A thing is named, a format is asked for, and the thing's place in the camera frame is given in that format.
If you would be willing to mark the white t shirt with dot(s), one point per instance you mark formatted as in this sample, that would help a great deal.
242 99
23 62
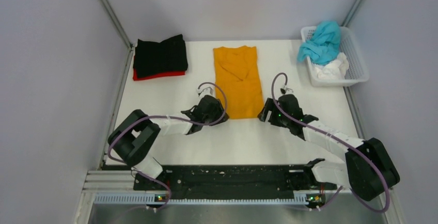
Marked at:
335 70

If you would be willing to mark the corner metal post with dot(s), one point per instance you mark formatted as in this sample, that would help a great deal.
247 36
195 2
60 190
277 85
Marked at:
116 23
359 0

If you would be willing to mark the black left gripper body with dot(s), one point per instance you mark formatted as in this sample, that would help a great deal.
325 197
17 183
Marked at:
217 113

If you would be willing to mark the right corner metal post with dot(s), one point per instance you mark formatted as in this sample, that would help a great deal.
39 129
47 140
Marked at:
359 0

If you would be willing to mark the folded red t shirt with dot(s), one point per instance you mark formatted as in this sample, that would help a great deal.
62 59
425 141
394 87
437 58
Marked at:
164 74

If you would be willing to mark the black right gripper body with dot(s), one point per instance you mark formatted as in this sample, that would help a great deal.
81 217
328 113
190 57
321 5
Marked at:
278 117

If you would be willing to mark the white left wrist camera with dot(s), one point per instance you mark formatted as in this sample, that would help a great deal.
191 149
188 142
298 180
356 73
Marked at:
205 91

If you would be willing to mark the grey metal frame rail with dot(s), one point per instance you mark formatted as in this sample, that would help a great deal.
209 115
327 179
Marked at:
356 114

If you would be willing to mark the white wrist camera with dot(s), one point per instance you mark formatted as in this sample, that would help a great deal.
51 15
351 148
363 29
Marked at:
286 90
205 91

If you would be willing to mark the white plastic basket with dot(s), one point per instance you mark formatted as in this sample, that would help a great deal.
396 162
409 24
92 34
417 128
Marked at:
357 71

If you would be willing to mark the turquoise t shirt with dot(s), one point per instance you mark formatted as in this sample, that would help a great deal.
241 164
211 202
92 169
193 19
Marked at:
323 47

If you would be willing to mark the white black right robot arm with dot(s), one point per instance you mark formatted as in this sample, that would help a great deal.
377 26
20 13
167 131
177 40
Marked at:
366 167

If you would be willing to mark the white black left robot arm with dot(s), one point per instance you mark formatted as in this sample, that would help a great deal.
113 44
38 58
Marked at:
200 144

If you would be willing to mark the yellow t shirt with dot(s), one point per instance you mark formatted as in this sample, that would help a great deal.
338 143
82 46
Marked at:
236 73

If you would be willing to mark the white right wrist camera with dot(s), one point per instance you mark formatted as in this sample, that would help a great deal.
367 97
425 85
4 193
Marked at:
286 90

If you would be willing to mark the folded black t shirt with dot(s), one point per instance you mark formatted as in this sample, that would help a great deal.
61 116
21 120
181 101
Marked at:
168 55

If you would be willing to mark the left corner metal post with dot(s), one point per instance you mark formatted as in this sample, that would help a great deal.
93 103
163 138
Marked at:
116 23

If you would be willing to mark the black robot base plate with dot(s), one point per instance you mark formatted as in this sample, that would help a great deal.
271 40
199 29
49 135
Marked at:
233 182

